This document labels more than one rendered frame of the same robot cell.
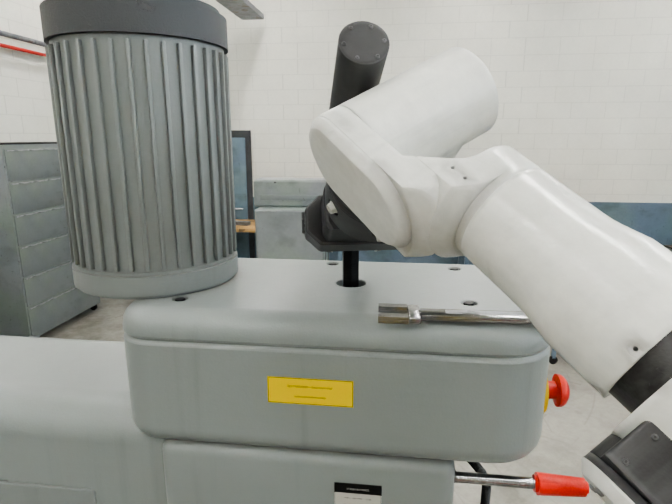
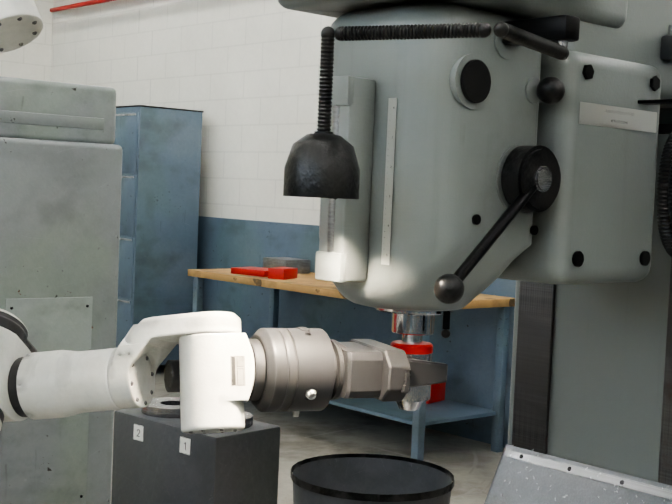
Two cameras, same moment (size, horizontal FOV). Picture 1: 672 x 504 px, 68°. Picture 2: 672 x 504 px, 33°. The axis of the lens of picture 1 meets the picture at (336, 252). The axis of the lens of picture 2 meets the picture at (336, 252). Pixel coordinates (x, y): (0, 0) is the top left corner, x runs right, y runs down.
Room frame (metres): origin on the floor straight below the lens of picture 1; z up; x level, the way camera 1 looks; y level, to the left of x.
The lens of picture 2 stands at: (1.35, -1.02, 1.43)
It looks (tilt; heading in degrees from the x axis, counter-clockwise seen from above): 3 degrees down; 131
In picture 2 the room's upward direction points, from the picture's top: 2 degrees clockwise
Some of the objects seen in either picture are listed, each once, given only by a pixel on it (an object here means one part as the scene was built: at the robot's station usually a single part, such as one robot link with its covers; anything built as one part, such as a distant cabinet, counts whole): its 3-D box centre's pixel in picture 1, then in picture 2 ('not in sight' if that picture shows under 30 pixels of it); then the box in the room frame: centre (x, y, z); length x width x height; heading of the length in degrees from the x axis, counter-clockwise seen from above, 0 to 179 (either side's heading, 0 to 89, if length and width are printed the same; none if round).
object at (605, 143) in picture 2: not in sight; (533, 169); (0.62, 0.17, 1.47); 0.24 x 0.19 x 0.26; 173
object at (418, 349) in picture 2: not in sight; (411, 346); (0.59, -0.02, 1.26); 0.05 x 0.05 x 0.01
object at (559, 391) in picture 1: (553, 389); not in sight; (0.56, -0.27, 1.76); 0.04 x 0.03 x 0.04; 173
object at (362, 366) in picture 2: not in sight; (335, 371); (0.55, -0.10, 1.24); 0.13 x 0.12 x 0.10; 155
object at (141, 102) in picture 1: (149, 150); not in sight; (0.62, 0.23, 2.05); 0.20 x 0.20 x 0.32
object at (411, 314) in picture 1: (501, 316); not in sight; (0.46, -0.16, 1.89); 0.24 x 0.04 x 0.01; 85
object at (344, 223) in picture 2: not in sight; (345, 179); (0.58, -0.13, 1.45); 0.04 x 0.04 x 0.21; 83
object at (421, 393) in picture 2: not in sight; (410, 374); (0.59, -0.02, 1.23); 0.05 x 0.05 x 0.05
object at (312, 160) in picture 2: not in sight; (322, 164); (0.63, -0.22, 1.46); 0.07 x 0.07 x 0.06
